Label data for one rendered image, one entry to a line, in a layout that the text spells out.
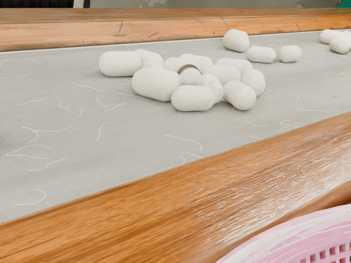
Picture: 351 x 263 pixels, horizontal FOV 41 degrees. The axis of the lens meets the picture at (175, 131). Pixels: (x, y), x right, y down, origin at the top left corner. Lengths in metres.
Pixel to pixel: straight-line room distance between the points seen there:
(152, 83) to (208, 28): 0.33
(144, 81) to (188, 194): 0.19
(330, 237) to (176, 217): 0.05
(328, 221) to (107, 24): 0.43
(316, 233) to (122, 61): 0.28
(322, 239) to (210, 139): 0.14
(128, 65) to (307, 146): 0.21
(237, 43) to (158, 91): 0.25
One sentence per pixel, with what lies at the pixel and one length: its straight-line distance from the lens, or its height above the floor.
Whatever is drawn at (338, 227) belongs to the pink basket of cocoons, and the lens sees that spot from 0.17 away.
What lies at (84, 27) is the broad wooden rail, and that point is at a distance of 0.54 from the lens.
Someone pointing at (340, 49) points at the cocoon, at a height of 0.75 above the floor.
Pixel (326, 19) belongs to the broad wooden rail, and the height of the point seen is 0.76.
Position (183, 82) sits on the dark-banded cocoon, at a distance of 0.38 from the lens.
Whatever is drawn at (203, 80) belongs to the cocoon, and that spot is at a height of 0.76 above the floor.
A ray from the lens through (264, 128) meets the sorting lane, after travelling 0.33.
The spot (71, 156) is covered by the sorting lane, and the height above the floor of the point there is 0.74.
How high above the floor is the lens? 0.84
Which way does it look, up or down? 21 degrees down
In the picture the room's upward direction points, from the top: 6 degrees clockwise
